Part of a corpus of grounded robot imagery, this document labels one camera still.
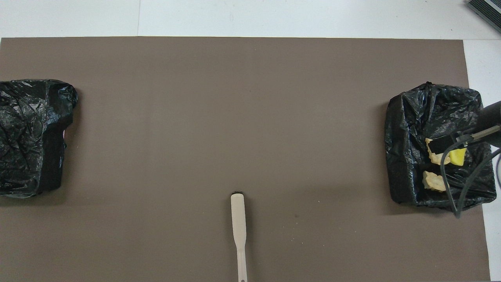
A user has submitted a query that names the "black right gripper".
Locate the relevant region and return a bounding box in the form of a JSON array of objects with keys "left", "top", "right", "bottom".
[{"left": 427, "top": 101, "right": 501, "bottom": 154}]

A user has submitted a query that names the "toy croissant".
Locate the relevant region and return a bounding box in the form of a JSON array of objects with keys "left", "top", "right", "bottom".
[
  {"left": 425, "top": 137, "right": 451, "bottom": 165},
  {"left": 422, "top": 171, "right": 447, "bottom": 193}
]

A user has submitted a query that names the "green yellow scouring sponge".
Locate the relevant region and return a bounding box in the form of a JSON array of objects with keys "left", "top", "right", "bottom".
[{"left": 449, "top": 148, "right": 467, "bottom": 166}]

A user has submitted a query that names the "beige hand brush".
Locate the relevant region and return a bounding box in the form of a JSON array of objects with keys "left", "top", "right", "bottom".
[{"left": 230, "top": 192, "right": 248, "bottom": 282}]

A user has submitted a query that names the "black trash bag bin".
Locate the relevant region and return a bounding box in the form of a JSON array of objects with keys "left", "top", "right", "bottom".
[
  {"left": 384, "top": 81, "right": 497, "bottom": 213},
  {"left": 0, "top": 79, "right": 78, "bottom": 198}
]

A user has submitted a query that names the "dark device corner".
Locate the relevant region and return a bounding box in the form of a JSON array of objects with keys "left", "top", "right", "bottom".
[{"left": 467, "top": 0, "right": 501, "bottom": 34}]

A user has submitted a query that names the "brown table mat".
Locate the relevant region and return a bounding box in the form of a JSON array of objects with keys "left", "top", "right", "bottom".
[{"left": 0, "top": 37, "right": 491, "bottom": 282}]

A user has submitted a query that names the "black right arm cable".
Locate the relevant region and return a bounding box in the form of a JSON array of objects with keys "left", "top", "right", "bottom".
[{"left": 440, "top": 135, "right": 501, "bottom": 219}]

